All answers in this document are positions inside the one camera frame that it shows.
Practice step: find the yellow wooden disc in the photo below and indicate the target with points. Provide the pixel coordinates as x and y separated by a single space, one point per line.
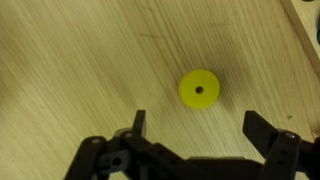
200 100

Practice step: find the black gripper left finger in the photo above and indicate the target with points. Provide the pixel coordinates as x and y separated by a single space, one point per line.
110 160

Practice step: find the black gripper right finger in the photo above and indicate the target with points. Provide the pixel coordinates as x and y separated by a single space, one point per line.
283 153

